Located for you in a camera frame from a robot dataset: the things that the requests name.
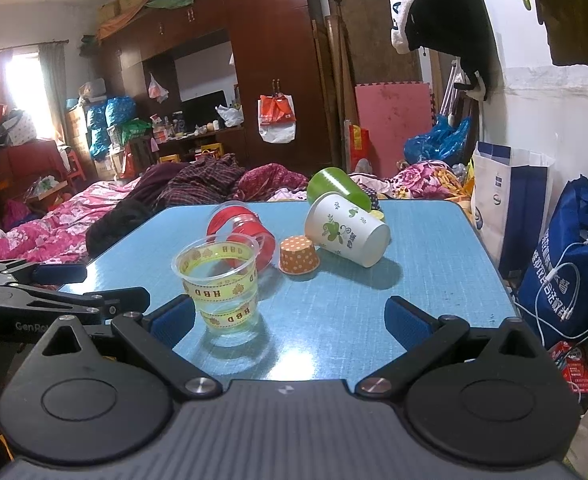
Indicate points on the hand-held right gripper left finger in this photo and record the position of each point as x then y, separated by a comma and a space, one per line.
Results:
174, 320

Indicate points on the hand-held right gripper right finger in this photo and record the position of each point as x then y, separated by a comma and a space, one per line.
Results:
406, 322

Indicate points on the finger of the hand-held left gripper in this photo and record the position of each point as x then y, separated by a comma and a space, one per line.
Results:
59, 273
119, 300

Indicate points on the clear plastic cup yellow band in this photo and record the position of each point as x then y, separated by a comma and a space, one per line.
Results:
219, 291

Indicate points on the white paper cup green print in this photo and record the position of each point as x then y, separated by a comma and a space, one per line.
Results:
344, 230

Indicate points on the clear plastic cup red band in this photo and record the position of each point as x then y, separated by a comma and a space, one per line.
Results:
246, 227

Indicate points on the orange polka-dot paper cup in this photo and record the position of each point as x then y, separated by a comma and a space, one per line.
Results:
299, 258

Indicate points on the green plastic cup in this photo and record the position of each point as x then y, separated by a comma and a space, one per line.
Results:
331, 182

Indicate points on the pink floral blanket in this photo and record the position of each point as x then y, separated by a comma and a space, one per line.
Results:
54, 220

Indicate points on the black cloth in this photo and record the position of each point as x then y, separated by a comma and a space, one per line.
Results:
116, 225

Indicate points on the red plastic stool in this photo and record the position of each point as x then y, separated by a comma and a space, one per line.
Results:
76, 165

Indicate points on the red cabinet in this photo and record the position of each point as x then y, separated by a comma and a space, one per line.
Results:
21, 162

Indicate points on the dark plaid cloth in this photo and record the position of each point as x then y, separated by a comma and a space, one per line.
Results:
199, 180

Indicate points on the colourful floral blanket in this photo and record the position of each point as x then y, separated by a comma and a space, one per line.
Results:
424, 180

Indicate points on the white and blue paper bag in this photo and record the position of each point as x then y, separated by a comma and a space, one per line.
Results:
509, 200

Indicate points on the stack of blue bags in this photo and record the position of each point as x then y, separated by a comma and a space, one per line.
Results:
109, 120

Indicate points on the green plastic bag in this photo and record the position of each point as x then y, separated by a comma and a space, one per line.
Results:
135, 129

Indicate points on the magenta blanket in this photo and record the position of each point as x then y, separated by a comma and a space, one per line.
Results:
269, 182

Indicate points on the red packets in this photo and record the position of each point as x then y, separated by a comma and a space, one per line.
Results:
574, 367

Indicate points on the blue tote bag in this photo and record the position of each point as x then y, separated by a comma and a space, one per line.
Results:
574, 270

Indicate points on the red gift bag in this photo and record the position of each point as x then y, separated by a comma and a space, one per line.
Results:
359, 147

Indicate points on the grey curtain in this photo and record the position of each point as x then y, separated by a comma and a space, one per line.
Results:
53, 90

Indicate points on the blue plastic bag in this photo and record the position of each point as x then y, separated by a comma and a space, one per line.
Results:
439, 140

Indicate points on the pink foam mat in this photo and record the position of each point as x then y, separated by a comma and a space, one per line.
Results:
391, 127

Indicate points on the black television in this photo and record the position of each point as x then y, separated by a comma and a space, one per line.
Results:
203, 109

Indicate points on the orange and white plastic bag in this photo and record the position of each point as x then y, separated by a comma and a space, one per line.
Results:
276, 117

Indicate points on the wooden boards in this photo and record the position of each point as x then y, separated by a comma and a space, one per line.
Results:
336, 75

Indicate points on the brown wooden wardrobe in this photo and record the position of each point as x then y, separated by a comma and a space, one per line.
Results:
269, 35

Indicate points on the white and black hanging jacket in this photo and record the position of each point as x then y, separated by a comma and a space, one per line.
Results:
449, 15

